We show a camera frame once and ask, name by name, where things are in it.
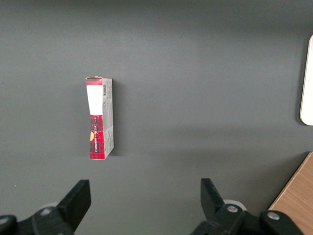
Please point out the red plaid cardboard box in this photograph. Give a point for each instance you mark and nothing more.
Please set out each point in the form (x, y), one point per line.
(97, 137)

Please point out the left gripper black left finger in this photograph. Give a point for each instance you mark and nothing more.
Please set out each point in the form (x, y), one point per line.
(73, 205)

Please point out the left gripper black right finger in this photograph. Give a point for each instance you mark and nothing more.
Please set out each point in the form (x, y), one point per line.
(212, 203)

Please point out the wooden drawer cabinet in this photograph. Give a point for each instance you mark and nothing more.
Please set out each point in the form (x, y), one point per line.
(297, 203)

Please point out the cream plastic tray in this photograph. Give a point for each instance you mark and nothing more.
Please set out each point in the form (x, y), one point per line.
(308, 85)

